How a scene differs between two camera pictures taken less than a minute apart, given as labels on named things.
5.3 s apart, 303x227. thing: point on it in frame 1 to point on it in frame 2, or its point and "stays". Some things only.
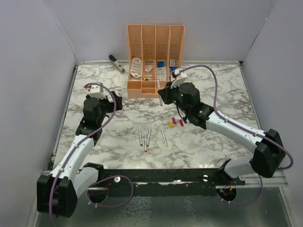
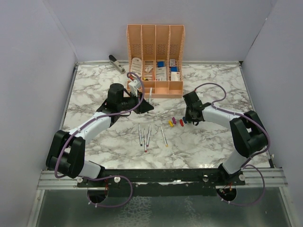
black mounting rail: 163,182 stays
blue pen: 140,135 stays
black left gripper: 118,101 to 144,107
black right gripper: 165,92 to 188,118
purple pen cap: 173,120 stays
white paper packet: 161,74 stays
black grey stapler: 116,64 stays
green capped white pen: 158,88 to 150,93
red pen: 146,151 stays
